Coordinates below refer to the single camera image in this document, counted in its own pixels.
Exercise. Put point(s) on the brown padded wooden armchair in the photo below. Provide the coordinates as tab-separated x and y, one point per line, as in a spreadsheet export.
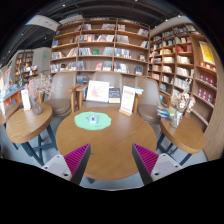
148	111
60	105
106	78

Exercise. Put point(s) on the dark cover book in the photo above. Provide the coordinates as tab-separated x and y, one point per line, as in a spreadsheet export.
114	95

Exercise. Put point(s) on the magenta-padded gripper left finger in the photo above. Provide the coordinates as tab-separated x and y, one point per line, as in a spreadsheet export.
75	160

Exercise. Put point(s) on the stack of colourful books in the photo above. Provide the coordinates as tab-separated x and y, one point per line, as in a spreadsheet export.
164	112

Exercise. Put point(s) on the light blue book stack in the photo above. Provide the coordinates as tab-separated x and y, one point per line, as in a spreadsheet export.
139	90

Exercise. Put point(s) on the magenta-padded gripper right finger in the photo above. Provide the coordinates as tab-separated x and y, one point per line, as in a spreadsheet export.
148	160

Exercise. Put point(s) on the white framed red-print picture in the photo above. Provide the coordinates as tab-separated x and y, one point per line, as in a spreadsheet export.
98	91

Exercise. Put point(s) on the wide wooden bookshelf unit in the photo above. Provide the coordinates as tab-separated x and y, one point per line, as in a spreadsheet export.
100	36

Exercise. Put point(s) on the transparent computer mouse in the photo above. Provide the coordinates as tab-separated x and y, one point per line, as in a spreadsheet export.
92	119

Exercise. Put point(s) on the white hanging ceiling sign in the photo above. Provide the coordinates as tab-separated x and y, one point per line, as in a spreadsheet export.
43	22

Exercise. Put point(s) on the green wavy-edged mouse pad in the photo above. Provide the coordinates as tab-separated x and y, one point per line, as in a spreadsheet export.
104	121

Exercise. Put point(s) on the round wooden side table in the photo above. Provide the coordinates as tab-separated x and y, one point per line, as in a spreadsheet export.
186	135
6	116
28	125

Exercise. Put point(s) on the small distant wooden bookshelf unit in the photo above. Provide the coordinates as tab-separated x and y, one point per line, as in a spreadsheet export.
25	65

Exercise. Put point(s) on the tall curved wooden bookshelf unit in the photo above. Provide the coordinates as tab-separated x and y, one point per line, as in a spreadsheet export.
170	50

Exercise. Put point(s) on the white table sign wooden base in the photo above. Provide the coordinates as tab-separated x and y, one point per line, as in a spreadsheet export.
127	100
25	99

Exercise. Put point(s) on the glass vase pink dried flowers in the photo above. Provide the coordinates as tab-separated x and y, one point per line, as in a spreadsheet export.
36	108

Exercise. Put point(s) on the glass vase white dried flowers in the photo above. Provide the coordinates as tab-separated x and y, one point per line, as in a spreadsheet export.
176	120

